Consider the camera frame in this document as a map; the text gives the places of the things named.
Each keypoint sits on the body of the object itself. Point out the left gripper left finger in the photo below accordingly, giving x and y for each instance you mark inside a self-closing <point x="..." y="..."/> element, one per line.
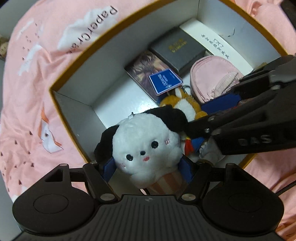
<point x="97" y="178"/>

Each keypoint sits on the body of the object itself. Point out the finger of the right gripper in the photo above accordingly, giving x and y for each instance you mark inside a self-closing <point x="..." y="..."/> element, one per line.
<point x="279" y="72"/>
<point x="205" y="126"/>

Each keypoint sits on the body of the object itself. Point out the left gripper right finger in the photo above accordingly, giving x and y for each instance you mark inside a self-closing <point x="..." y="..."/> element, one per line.
<point x="196" y="177"/>

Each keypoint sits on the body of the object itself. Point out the white box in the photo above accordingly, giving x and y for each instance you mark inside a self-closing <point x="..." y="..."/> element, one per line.
<point x="215" y="44"/>

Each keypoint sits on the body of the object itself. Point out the white striped plush puppy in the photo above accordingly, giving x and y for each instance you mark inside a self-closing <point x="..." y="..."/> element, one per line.
<point x="147" y="148"/>

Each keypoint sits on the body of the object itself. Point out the pink zip pouch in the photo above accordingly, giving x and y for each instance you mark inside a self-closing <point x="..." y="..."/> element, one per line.
<point x="211" y="77"/>

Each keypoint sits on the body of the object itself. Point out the orange white fox plush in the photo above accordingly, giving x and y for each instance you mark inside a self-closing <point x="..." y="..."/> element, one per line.
<point x="178" y="98"/>

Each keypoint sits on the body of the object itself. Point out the blue card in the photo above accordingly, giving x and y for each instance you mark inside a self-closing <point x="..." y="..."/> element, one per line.
<point x="164" y="81"/>

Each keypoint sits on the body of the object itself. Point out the black square gift box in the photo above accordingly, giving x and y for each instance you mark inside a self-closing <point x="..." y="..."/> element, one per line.
<point x="178" y="50"/>

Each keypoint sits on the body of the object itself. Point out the illustrated dark card box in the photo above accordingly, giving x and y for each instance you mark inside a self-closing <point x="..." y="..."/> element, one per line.
<point x="142" y="67"/>

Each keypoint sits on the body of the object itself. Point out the orange cardboard box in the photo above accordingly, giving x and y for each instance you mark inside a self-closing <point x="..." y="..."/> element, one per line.
<point x="95" y="92"/>

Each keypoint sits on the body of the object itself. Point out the pink cloud-print duvet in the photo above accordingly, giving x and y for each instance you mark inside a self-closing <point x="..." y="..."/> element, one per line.
<point x="43" y="169"/>

